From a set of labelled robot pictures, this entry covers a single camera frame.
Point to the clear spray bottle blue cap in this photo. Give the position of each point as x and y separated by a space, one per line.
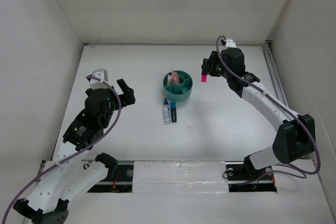
166 112

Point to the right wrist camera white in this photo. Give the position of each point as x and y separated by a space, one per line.
228 43

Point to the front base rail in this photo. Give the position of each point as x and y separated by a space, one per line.
178 177

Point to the teal round compartment organizer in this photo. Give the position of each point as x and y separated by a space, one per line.
178 92

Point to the red pink pen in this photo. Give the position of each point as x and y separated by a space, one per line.
175 76

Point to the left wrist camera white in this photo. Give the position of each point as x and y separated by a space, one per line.
97 78

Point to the black marker blue cap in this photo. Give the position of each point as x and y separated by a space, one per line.
173 112

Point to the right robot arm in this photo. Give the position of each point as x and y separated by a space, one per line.
295 133

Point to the aluminium rail right side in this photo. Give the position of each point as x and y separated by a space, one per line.
275 79

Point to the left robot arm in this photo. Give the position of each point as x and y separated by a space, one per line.
47 197

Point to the orange marker pen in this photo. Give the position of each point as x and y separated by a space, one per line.
180 79

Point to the pink purple pen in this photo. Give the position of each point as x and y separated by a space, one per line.
176 82

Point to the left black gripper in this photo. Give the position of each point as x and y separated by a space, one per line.
127 92

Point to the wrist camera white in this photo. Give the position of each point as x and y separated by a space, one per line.
228 43
97 78

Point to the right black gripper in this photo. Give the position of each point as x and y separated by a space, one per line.
208 66

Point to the black pink highlighter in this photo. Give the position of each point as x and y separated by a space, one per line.
203 78

